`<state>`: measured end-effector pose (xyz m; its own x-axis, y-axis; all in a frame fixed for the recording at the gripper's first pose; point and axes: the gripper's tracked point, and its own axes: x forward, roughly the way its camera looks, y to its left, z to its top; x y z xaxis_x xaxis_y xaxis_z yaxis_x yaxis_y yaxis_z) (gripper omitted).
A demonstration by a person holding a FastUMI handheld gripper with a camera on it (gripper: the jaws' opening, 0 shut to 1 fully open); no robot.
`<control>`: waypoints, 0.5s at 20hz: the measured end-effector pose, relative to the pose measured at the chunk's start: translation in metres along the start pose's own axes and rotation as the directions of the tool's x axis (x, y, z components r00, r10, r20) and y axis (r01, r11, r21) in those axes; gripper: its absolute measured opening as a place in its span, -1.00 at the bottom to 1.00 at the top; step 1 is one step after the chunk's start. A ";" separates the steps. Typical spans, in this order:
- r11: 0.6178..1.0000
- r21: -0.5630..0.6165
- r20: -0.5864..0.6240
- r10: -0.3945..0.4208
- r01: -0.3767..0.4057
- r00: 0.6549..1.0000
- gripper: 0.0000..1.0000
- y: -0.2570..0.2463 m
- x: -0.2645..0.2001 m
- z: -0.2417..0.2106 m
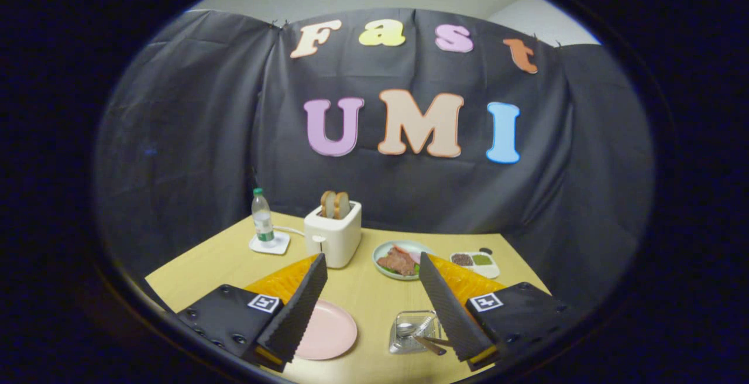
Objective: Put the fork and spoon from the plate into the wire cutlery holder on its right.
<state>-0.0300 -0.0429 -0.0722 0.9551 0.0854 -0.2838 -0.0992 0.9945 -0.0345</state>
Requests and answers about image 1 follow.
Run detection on wooden handled metal spoon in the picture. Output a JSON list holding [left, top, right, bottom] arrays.
[[396, 322, 448, 356]]

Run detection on pink plate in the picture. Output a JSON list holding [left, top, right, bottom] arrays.
[[294, 299, 358, 361]]

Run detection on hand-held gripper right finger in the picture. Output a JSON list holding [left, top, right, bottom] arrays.
[[418, 252, 577, 372]]

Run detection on brown meat slices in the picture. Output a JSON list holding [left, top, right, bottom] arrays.
[[377, 246, 417, 276]]

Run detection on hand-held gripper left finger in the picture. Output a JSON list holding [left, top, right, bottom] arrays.
[[176, 253, 328, 373]]

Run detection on white square coaster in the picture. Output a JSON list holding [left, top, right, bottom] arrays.
[[249, 231, 291, 255]]

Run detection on pale green plate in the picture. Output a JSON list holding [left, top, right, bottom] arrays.
[[373, 240, 437, 281]]

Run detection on wooden handled metal fork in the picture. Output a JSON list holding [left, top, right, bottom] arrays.
[[413, 314, 454, 348]]

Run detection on clear plastic water bottle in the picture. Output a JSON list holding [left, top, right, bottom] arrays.
[[252, 188, 276, 248]]

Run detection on white divided grain dish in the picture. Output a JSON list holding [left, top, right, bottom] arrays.
[[449, 251, 501, 279]]

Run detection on cream toaster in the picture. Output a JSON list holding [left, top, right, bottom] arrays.
[[304, 201, 362, 269]]

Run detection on wire cutlery rack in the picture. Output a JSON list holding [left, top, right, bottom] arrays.
[[389, 310, 445, 355]]

